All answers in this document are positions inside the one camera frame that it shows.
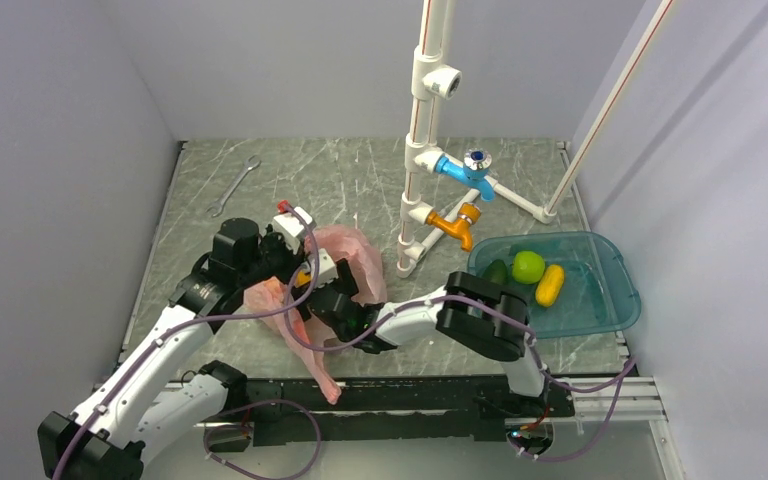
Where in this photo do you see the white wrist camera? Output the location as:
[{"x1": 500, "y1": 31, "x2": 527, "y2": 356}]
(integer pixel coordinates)
[
  {"x1": 271, "y1": 200, "x2": 316, "y2": 252},
  {"x1": 300, "y1": 248, "x2": 339, "y2": 288}
]

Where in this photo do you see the green fake fruit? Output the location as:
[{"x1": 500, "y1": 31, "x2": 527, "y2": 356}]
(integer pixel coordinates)
[{"x1": 511, "y1": 250, "x2": 546, "y2": 285}]

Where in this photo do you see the dark green fake avocado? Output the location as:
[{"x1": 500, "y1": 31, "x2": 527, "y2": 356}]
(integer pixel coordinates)
[{"x1": 480, "y1": 259, "x2": 510, "y2": 286}]

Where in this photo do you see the white slanted pole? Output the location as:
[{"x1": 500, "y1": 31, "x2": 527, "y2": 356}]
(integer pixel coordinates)
[{"x1": 542, "y1": 1, "x2": 673, "y2": 219}]

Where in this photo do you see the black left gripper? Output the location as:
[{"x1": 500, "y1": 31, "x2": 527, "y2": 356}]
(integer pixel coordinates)
[{"x1": 239, "y1": 223, "x2": 312, "y2": 290}]

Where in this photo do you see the white PVC pipe stand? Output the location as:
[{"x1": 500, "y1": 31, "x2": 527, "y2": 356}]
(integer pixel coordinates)
[{"x1": 396, "y1": 0, "x2": 554, "y2": 278}]

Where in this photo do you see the yellow wrinkled fake fruit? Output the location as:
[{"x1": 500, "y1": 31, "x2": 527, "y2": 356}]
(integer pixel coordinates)
[{"x1": 535, "y1": 264, "x2": 565, "y2": 308}]

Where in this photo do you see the blue plastic faucet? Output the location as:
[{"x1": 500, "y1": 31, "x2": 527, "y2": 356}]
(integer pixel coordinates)
[{"x1": 434, "y1": 148, "x2": 496, "y2": 202}]

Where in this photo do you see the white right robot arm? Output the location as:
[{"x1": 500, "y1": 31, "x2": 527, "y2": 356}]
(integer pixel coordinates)
[{"x1": 298, "y1": 261, "x2": 550, "y2": 415}]

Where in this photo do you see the teal plastic basin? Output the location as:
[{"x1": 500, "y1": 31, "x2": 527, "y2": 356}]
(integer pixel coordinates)
[{"x1": 467, "y1": 231, "x2": 641, "y2": 338}]

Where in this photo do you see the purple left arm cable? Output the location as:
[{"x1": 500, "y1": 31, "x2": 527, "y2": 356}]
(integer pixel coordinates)
[{"x1": 52, "y1": 203, "x2": 324, "y2": 480}]

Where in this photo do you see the orange plastic faucet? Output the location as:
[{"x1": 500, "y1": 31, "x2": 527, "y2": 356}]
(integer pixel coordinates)
[{"x1": 425, "y1": 203, "x2": 481, "y2": 252}]

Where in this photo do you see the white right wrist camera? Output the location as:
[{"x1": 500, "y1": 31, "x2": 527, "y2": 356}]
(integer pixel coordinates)
[{"x1": 300, "y1": 248, "x2": 339, "y2": 288}]

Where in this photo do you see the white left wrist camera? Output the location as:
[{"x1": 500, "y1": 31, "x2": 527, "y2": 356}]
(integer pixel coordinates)
[{"x1": 271, "y1": 200, "x2": 316, "y2": 252}]

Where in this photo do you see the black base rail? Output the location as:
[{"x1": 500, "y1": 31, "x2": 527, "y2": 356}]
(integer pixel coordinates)
[{"x1": 208, "y1": 375, "x2": 575, "y2": 446}]

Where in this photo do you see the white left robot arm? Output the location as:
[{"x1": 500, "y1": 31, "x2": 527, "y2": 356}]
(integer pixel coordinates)
[{"x1": 37, "y1": 208, "x2": 315, "y2": 479}]

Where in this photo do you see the silver wrench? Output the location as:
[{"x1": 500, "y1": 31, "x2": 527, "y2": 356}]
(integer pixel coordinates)
[{"x1": 205, "y1": 155, "x2": 261, "y2": 218}]

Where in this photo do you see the pink plastic bag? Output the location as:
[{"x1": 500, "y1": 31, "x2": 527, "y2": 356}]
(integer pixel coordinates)
[{"x1": 262, "y1": 224, "x2": 387, "y2": 405}]

